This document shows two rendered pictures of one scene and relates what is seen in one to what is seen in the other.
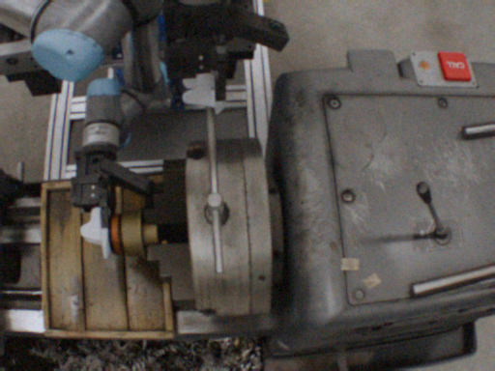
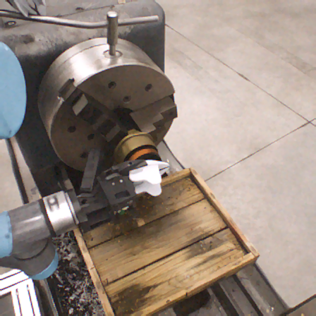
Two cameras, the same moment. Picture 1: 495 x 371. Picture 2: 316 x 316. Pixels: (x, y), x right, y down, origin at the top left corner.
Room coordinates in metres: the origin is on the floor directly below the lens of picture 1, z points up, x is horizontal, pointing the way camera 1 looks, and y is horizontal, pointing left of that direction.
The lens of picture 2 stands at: (0.37, 0.68, 1.61)
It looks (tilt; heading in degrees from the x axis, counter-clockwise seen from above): 48 degrees down; 252
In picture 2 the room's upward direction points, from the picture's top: straight up
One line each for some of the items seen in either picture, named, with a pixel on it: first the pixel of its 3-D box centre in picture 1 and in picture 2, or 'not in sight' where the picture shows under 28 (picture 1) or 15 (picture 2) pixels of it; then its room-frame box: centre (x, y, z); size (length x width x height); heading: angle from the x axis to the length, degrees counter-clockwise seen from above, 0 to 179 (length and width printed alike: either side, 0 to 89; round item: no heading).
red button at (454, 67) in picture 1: (453, 67); not in sight; (0.58, -0.37, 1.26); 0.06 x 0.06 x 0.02; 9
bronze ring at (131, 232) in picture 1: (135, 233); (137, 154); (0.26, 0.19, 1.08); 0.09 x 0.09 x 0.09; 9
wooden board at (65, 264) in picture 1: (102, 259); (159, 238); (0.25, 0.30, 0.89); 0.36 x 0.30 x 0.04; 9
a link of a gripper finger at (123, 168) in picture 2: (104, 207); (126, 172); (0.30, 0.26, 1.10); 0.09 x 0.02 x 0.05; 8
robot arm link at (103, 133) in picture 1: (100, 141); (61, 211); (0.44, 0.29, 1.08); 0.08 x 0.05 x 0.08; 98
